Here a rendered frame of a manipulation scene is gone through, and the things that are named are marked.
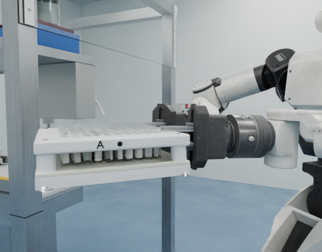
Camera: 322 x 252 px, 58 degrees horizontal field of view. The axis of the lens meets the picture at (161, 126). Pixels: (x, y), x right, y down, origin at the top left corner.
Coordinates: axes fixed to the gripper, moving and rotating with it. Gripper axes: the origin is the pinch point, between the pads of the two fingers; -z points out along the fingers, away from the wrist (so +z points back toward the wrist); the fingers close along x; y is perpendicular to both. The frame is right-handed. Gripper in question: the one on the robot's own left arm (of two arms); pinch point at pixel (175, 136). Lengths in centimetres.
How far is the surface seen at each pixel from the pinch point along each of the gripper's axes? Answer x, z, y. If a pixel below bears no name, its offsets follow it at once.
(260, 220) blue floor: 98, 139, 185
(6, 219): 30, -41, 42
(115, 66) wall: -75, 24, 459
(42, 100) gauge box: -7, -34, 63
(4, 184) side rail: 19, -41, 43
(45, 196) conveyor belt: 24, -30, 43
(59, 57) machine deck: -21, -26, 47
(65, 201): 29, -25, 54
